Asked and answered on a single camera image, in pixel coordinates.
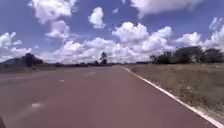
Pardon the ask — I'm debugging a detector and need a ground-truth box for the dark tree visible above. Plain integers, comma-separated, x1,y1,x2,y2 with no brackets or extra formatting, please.
98,51,109,66

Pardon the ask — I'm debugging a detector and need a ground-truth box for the reddish-brown asphalt road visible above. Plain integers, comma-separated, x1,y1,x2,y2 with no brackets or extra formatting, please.
0,65,218,128

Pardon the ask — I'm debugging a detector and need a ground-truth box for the white road edge line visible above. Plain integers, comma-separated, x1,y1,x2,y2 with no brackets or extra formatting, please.
122,66,224,128

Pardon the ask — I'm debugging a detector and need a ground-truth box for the dry grass verge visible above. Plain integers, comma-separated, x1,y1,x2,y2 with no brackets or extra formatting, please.
124,62,224,118

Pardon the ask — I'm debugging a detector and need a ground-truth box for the group of dark trees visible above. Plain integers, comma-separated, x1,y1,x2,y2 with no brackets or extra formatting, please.
149,45,224,65
19,52,45,68

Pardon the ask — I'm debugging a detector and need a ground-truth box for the grass strip beside road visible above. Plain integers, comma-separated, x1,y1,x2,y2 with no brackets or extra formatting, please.
0,64,69,74

